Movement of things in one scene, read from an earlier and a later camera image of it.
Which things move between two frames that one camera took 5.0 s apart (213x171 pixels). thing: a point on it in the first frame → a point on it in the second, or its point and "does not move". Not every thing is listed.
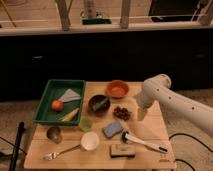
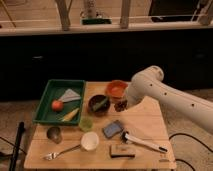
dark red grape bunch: [122, 113] → [121, 105]
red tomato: [57, 105] does not move
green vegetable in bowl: [99, 103] does not move
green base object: [96, 21] does not move
